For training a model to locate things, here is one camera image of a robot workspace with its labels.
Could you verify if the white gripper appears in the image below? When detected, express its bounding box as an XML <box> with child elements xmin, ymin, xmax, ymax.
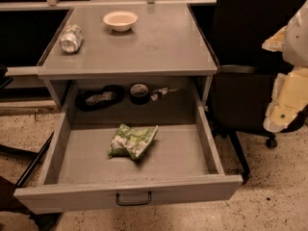
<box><xmin>262</xmin><ymin>0</ymin><xmax>308</xmax><ymax>133</ymax></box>

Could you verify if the green jalapeno chip bag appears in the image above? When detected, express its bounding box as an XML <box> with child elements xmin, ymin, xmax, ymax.
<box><xmin>108</xmin><ymin>124</ymin><xmax>159</xmax><ymax>162</ymax></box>

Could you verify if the grey counter cabinet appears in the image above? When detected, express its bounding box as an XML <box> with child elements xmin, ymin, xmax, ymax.
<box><xmin>36</xmin><ymin>2</ymin><xmax>220</xmax><ymax>109</ymax></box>

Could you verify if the grey open drawer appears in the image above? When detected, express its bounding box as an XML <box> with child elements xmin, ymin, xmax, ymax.
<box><xmin>14</xmin><ymin>81</ymin><xmax>243</xmax><ymax>214</ymax></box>

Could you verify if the black office chair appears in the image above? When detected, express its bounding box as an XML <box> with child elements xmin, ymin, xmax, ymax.
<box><xmin>189</xmin><ymin>0</ymin><xmax>306</xmax><ymax>180</ymax></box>

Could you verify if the small silver gadget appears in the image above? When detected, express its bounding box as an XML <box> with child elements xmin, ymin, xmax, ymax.
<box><xmin>150</xmin><ymin>87</ymin><xmax>178</xmax><ymax>101</ymax></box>

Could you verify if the black tape roll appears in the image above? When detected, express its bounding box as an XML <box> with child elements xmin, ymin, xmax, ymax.
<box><xmin>130</xmin><ymin>83</ymin><xmax>149</xmax><ymax>105</ymax></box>

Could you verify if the white ceramic bowl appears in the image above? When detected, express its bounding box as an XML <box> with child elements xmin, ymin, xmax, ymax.
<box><xmin>103</xmin><ymin>11</ymin><xmax>138</xmax><ymax>32</ymax></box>

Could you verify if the crushed silver soda can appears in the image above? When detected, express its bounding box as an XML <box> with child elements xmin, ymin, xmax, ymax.
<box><xmin>60</xmin><ymin>24</ymin><xmax>83</xmax><ymax>54</ymax></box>

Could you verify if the black floor stand left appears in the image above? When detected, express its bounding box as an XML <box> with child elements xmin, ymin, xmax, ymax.
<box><xmin>0</xmin><ymin>64</ymin><xmax>64</xmax><ymax>231</ymax></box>

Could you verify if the black cable coil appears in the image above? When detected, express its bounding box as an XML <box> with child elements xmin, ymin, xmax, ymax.
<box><xmin>75</xmin><ymin>84</ymin><xmax>126</xmax><ymax>113</ymax></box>

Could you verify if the black drawer handle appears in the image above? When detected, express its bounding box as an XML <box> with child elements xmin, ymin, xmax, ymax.
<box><xmin>115</xmin><ymin>192</ymin><xmax>152</xmax><ymax>207</ymax></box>

